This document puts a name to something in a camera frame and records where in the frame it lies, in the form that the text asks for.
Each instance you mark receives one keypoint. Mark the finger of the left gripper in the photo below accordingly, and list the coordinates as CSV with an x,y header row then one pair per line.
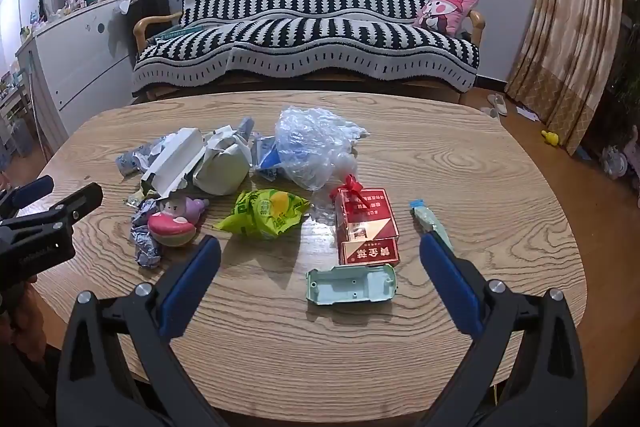
x,y
14,199
68,211

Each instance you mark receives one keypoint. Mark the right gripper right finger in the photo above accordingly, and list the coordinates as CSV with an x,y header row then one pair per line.
x,y
524,366

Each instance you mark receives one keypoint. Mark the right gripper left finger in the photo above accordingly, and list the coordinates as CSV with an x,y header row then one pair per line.
x,y
117,367

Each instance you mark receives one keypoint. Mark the crumpled silver foil wrapper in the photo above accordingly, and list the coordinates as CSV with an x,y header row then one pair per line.
x,y
146,248

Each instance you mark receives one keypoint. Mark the pink mushroom squishy toy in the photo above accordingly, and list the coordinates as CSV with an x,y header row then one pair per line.
x,y
176,223

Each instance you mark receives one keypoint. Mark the white torn cardboard box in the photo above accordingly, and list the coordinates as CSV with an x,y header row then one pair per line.
x,y
168,171

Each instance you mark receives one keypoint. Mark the white sideboard cabinet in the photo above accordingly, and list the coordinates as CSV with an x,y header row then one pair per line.
x,y
77,67

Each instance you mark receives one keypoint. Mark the crumpled white paper carton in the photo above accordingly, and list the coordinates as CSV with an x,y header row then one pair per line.
x,y
225,163

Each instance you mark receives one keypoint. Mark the mint green plastic tray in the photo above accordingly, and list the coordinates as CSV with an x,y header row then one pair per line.
x,y
351,284

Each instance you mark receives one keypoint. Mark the green blue small wrapper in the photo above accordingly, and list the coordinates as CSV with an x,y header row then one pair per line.
x,y
426,220

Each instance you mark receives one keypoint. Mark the green yellow snack wrapper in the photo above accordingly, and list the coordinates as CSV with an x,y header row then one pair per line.
x,y
264,214

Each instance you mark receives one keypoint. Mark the blue white plastic packet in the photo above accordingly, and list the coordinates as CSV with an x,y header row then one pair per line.
x,y
265,157

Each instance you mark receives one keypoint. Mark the red cigarette box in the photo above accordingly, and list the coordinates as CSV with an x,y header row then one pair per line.
x,y
366,229

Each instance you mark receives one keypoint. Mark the yellow toy duck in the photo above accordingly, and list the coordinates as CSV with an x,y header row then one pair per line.
x,y
550,138

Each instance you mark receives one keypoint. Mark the clear plastic bag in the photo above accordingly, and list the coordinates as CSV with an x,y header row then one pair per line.
x,y
316,146

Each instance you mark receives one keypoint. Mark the white slipper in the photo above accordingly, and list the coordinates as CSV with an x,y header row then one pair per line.
x,y
498,104

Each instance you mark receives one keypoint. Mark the black white striped sofa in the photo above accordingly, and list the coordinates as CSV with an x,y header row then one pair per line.
x,y
294,38

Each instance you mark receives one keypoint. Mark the beige patterned curtain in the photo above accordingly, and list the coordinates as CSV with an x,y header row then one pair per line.
x,y
564,63

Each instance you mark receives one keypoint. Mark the pink cartoon pillow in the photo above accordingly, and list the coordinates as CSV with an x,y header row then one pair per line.
x,y
444,16

